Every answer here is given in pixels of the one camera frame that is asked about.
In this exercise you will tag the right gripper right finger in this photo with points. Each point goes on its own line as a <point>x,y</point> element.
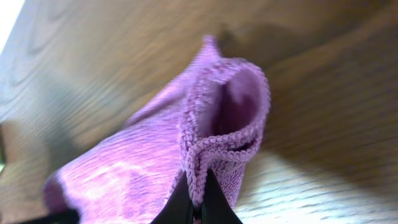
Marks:
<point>215,208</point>

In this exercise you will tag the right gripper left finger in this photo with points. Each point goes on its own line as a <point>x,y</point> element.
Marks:
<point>179,208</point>

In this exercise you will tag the purple microfiber cloth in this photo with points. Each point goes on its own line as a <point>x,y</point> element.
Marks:
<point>210,117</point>

